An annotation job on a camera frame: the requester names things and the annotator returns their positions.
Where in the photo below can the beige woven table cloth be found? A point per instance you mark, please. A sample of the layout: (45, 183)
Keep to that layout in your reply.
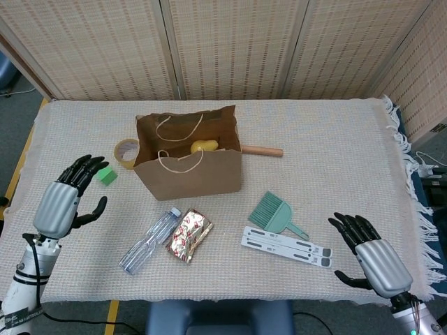
(314, 139)

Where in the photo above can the teal hand brush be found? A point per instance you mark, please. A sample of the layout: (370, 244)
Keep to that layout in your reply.
(276, 216)

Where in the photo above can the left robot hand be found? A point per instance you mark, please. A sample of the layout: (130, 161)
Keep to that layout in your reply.
(56, 209)

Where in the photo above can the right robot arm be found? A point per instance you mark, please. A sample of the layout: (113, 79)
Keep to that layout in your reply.
(413, 317)

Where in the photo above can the wooden rolling stick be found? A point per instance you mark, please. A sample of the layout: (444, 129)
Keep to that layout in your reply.
(263, 151)

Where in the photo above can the white folding stand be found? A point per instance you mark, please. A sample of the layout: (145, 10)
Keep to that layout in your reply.
(279, 242)

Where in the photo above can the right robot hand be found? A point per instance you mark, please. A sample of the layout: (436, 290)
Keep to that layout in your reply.
(382, 267)

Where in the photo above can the brown paper bag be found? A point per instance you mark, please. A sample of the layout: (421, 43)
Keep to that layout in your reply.
(192, 178)

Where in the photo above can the woven folding screen panel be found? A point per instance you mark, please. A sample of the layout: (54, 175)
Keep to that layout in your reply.
(419, 87)
(87, 52)
(349, 49)
(237, 49)

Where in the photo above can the gold red snack packet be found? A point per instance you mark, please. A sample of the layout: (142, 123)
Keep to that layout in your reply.
(188, 235)

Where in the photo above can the green cube block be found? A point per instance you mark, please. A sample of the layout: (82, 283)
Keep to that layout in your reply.
(107, 177)

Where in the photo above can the yellowish tape roll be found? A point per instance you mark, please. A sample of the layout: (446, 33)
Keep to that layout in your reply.
(122, 157)

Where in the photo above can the transparent water bottle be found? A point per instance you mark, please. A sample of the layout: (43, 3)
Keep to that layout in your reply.
(153, 237)

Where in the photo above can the black box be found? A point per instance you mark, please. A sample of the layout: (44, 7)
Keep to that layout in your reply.
(436, 190)

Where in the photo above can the yellow pear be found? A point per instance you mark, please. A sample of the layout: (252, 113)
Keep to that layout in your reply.
(204, 146)

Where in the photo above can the blue padded seat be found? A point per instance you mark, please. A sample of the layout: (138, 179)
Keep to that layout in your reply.
(216, 317)

